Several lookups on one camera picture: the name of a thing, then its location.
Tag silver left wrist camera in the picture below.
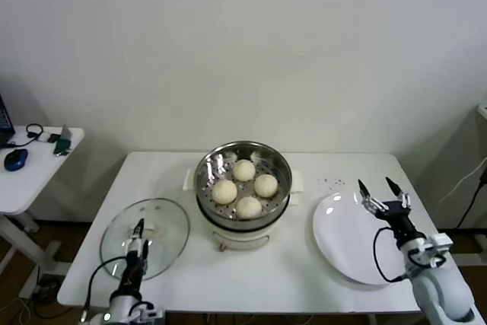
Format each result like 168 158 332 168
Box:
139 300 167 323

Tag white electric cooker pot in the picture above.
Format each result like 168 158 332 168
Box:
196 191 291 253

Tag looped thin black cable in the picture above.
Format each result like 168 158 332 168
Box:
24 123 44 141

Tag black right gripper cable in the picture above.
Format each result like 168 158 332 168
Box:
372 225 411 284

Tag round white plate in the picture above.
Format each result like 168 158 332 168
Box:
311 191 413 285

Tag round glass pot lid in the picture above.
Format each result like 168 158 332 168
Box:
100 197 191 283

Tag white steamed baozi bun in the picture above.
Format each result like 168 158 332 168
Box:
236 196 263 220
231 159 256 182
253 174 279 199
211 179 238 206

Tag black wall cable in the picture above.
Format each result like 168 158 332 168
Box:
455 170 487 229

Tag white wall cable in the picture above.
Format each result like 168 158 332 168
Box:
429 157 487 212

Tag perforated steel steamer basket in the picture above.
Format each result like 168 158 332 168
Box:
183 141 304 227

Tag small white side table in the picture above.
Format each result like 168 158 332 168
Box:
0 126 85 276

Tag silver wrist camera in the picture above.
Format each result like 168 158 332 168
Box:
139 300 167 323
405 233 454 269

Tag green circuit board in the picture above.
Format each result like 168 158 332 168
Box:
52 137 73 157

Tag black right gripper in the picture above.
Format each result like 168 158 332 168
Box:
355 176 427 244

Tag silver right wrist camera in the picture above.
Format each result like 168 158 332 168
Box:
405 233 454 269

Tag blue computer mouse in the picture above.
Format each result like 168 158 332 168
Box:
3 148 29 172

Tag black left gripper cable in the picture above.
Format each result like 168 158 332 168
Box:
81 256 129 320

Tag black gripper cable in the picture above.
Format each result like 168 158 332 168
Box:
81 256 129 320
372 225 411 284

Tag scattered dark crumbs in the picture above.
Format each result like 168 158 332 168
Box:
317 175 345 188

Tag dark laptop screen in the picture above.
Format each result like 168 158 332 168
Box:
0 94 16 148

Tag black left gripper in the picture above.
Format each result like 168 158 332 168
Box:
119 218 151 296

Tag white cabinet corner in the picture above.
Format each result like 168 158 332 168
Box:
475 103 487 132

